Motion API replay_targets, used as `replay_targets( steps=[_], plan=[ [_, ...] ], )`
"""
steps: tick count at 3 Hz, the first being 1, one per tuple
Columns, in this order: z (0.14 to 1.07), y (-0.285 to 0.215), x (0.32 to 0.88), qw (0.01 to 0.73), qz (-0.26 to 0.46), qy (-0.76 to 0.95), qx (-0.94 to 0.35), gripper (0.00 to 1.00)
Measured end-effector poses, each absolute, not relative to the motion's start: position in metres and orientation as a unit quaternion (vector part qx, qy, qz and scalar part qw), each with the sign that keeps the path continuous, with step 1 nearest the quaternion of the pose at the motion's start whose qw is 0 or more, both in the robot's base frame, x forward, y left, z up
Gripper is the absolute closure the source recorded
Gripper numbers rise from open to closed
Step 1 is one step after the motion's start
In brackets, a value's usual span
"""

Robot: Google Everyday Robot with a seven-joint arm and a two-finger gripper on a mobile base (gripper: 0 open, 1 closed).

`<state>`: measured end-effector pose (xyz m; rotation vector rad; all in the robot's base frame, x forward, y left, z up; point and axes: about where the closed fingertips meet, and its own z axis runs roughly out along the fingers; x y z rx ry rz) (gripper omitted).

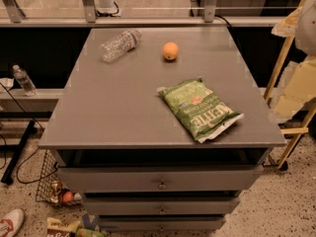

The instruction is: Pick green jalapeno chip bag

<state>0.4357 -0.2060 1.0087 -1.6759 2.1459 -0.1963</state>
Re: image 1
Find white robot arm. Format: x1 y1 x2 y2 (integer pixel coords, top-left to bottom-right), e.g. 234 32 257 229
295 0 316 55

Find green jalapeno chip bag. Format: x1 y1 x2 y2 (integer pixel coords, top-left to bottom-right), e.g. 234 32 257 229
157 78 244 143

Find grey drawer cabinet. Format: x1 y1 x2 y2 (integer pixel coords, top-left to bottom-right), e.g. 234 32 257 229
40 28 284 220

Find orange fruit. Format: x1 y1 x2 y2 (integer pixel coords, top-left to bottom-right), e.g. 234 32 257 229
163 41 179 61

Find top grey drawer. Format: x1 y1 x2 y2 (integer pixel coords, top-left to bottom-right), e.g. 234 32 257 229
58 165 263 193

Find grey drawer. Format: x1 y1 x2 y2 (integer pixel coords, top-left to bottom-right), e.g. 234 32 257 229
58 165 263 193
98 216 225 231
83 197 240 216

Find clear plastic water bottle lying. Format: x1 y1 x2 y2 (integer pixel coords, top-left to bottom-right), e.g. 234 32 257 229
99 30 142 62

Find middle grey drawer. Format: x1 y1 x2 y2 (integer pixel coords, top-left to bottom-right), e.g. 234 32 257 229
83 197 240 216

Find bottom grey drawer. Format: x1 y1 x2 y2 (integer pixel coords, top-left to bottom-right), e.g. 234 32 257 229
98 216 225 231

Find upright plastic water bottle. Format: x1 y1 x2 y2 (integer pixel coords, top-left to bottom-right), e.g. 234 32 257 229
13 65 37 96

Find yellow snack box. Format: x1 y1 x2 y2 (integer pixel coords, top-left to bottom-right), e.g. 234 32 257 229
46 217 80 237

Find black metal stand leg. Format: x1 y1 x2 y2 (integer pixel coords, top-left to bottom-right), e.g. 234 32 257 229
1 120 36 185

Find white and red sneaker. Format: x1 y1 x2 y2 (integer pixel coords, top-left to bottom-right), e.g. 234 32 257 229
0 208 25 237

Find black wire basket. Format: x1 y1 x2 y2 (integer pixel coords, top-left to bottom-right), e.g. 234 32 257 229
36 152 82 206

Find black floor cable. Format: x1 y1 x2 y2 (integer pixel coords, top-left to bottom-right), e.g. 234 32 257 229
0 82 59 186

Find yellow wooden ladder frame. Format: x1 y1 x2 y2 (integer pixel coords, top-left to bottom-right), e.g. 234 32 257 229
264 0 316 171

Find metal railing frame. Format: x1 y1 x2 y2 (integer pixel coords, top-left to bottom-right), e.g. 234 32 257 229
1 0 298 28

